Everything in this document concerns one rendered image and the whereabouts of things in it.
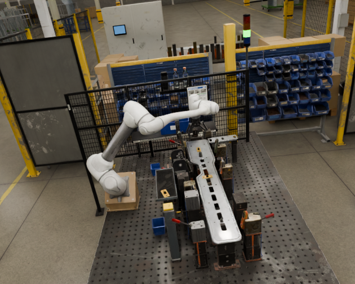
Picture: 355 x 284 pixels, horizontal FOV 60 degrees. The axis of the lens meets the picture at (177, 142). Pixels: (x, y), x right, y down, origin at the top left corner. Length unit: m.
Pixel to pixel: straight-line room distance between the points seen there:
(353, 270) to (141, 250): 1.91
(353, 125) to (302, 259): 3.18
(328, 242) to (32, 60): 4.05
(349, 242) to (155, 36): 7.09
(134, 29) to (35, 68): 4.88
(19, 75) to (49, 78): 0.40
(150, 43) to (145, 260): 7.32
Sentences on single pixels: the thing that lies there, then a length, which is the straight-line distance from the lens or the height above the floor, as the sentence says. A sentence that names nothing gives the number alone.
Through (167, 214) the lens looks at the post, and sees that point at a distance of 2.02.
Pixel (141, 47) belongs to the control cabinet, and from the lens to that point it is 9.05.
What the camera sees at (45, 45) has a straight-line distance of 4.42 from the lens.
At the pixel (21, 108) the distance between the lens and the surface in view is 4.85.
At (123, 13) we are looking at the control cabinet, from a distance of 8.99.
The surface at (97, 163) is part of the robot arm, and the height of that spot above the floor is 1.19.
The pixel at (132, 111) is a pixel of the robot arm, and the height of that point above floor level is 1.60.
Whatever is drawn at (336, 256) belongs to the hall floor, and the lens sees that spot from 3.41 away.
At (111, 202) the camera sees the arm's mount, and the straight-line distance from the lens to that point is 2.79.
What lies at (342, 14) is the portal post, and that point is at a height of 1.56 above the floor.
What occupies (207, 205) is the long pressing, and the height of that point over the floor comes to 1.00.
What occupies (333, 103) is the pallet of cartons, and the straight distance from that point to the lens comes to 6.10.
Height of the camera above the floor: 2.43
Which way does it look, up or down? 27 degrees down
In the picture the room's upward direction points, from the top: 7 degrees counter-clockwise
